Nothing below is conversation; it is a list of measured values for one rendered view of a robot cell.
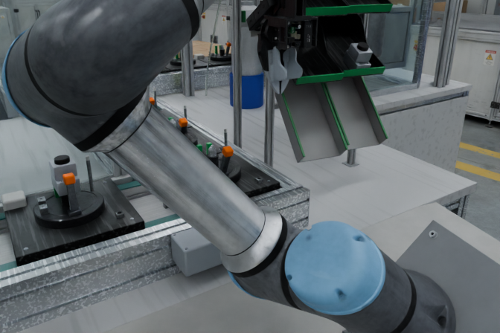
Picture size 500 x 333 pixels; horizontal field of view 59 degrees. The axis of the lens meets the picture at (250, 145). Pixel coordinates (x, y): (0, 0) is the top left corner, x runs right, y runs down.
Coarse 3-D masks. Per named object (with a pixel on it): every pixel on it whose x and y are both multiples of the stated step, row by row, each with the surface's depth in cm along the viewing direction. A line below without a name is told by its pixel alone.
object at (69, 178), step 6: (66, 174) 88; (72, 174) 88; (66, 180) 86; (72, 180) 87; (66, 186) 88; (72, 186) 88; (72, 192) 88; (72, 198) 89; (72, 204) 89; (72, 210) 89
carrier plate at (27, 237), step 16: (112, 192) 103; (16, 208) 96; (32, 208) 96; (112, 208) 96; (128, 208) 96; (16, 224) 90; (32, 224) 90; (96, 224) 90; (112, 224) 90; (128, 224) 90; (144, 224) 92; (16, 240) 85; (32, 240) 85; (48, 240) 85; (64, 240) 85; (80, 240) 85; (96, 240) 87; (16, 256) 80; (32, 256) 81; (48, 256) 83
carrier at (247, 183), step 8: (224, 136) 113; (200, 144) 112; (208, 144) 113; (208, 152) 109; (216, 152) 109; (216, 160) 109; (232, 160) 121; (240, 160) 121; (232, 168) 111; (240, 168) 111; (248, 168) 116; (256, 168) 116; (232, 176) 107; (240, 176) 111; (248, 176) 111; (256, 176) 111; (264, 176) 111; (240, 184) 107; (248, 184) 107; (256, 184) 107; (264, 184) 107; (272, 184) 107; (248, 192) 104; (256, 192) 105; (264, 192) 106
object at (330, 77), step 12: (312, 36) 123; (300, 48) 120; (312, 48) 121; (324, 48) 118; (300, 60) 116; (312, 60) 117; (324, 60) 118; (312, 72) 113; (324, 72) 114; (336, 72) 114; (300, 84) 109
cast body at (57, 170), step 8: (56, 160) 89; (64, 160) 90; (72, 160) 92; (56, 168) 89; (64, 168) 89; (72, 168) 90; (56, 176) 89; (56, 184) 89; (64, 184) 89; (64, 192) 90
